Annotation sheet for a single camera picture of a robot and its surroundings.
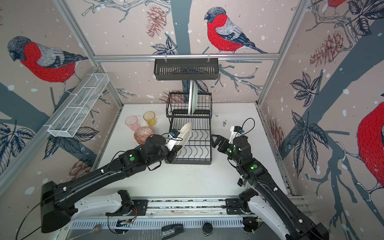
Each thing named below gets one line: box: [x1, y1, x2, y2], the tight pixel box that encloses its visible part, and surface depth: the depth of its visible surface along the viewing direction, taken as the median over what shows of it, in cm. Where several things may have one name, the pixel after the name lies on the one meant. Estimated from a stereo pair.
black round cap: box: [202, 222, 213, 236], surface depth 61 cm
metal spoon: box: [69, 224, 102, 240], surface depth 69 cm
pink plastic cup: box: [125, 115, 140, 131], surface depth 105 cm
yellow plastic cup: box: [143, 111, 158, 126], surface depth 106 cm
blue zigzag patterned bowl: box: [134, 126, 154, 145], surface depth 97 cm
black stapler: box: [161, 224, 185, 240], surface depth 67 cm
